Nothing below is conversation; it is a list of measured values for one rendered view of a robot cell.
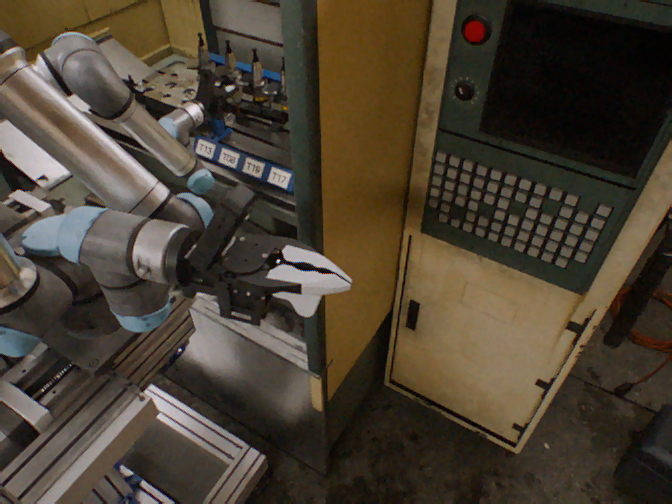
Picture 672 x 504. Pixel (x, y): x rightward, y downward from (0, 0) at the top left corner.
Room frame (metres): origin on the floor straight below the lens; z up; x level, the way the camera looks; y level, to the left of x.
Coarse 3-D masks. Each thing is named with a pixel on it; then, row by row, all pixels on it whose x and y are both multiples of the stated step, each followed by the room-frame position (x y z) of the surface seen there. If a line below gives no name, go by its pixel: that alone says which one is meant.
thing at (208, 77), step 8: (208, 72) 1.48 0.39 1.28; (216, 72) 1.49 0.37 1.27; (200, 80) 1.48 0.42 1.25; (208, 80) 1.47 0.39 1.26; (216, 80) 1.48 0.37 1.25; (200, 88) 1.47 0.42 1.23; (208, 88) 1.46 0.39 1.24; (200, 96) 1.45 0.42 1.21; (208, 96) 1.45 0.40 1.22; (208, 104) 1.44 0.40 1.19
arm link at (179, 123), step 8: (176, 112) 1.37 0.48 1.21; (184, 112) 1.37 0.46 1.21; (160, 120) 1.33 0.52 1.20; (168, 120) 1.32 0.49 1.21; (176, 120) 1.33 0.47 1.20; (184, 120) 1.35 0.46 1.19; (192, 120) 1.37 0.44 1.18; (168, 128) 1.30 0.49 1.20; (176, 128) 1.31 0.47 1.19; (184, 128) 1.33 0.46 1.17; (192, 128) 1.36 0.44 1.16; (176, 136) 1.30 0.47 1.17; (184, 136) 1.33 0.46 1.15; (184, 144) 1.32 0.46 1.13
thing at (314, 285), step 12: (276, 276) 0.37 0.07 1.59; (288, 276) 0.38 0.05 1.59; (300, 276) 0.38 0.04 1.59; (312, 276) 0.38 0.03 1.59; (324, 276) 0.38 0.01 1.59; (336, 276) 0.38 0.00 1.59; (312, 288) 0.36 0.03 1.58; (324, 288) 0.36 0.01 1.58; (336, 288) 0.37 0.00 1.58; (348, 288) 0.37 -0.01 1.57; (300, 300) 0.37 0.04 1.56; (312, 300) 0.37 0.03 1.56; (300, 312) 0.37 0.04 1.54; (312, 312) 0.36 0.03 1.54
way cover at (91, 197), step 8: (168, 184) 1.59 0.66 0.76; (176, 192) 1.53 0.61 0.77; (184, 192) 1.53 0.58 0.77; (192, 192) 1.52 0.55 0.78; (88, 200) 1.56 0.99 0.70; (96, 200) 1.55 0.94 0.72; (208, 200) 1.48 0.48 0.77; (112, 208) 1.49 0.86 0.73; (248, 224) 1.38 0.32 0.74; (240, 232) 1.34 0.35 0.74; (248, 232) 1.34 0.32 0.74; (256, 232) 1.34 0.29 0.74; (264, 232) 1.34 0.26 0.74
